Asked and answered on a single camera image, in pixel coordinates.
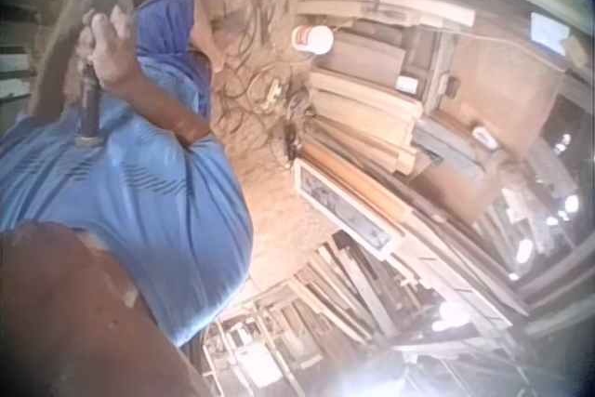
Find white oval object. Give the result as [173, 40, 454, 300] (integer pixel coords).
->
[471, 126, 498, 146]

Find heap of wooden slats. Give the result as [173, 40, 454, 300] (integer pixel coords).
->
[199, 229, 515, 397]

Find pale blue sheet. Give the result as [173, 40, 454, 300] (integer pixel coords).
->
[529, 11, 571, 57]

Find white power strip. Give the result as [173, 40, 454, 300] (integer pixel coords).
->
[262, 80, 284, 105]

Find person's right hand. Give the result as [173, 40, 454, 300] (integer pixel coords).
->
[75, 9, 142, 93]

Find person's legs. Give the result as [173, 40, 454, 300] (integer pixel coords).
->
[131, 0, 225, 120]

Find pile of wooden planks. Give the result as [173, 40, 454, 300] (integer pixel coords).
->
[286, 0, 481, 176]

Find white plastic bucket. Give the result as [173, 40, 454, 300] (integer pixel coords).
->
[291, 23, 336, 57]

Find brown curved wooden board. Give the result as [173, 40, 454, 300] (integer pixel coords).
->
[26, 0, 94, 120]

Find white framed panel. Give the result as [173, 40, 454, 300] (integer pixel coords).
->
[292, 157, 406, 262]

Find small white box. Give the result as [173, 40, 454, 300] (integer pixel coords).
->
[396, 74, 419, 95]

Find tangle of black cables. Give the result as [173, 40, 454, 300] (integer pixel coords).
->
[207, 0, 318, 139]

